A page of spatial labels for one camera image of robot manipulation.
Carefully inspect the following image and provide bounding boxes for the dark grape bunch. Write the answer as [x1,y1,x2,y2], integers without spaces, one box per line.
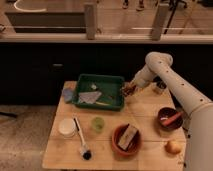
[121,87,135,97]

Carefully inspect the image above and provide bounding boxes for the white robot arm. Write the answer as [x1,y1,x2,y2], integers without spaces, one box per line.
[124,52,213,171]

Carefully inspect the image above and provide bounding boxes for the green plastic cup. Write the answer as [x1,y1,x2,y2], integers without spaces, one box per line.
[91,117,105,133]

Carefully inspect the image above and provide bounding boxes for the small dark jar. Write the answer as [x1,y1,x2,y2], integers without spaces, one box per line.
[154,81,166,95]

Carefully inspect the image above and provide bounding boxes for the green plastic tray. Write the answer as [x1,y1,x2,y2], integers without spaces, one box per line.
[72,74,124,111]

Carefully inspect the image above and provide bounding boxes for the orange carrot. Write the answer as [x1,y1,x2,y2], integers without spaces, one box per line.
[162,112,182,126]

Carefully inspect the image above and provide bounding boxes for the dark brown bowl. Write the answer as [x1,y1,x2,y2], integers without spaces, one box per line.
[157,107,183,131]

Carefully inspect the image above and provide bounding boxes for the beige block in bowl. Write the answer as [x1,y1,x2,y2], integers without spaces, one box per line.
[118,124,138,151]

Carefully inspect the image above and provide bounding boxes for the grey folded cloth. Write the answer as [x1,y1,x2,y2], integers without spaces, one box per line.
[79,91,102,104]

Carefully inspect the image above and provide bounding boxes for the terracotta bowl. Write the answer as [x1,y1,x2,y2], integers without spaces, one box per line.
[111,124,141,157]

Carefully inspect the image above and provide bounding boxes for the yellow onion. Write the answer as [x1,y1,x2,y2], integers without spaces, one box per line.
[165,140,182,155]

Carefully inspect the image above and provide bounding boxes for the white round lid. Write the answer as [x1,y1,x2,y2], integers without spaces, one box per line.
[58,118,76,138]

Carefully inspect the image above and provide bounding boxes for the black white dish brush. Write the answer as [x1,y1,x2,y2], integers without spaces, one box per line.
[74,118,92,160]

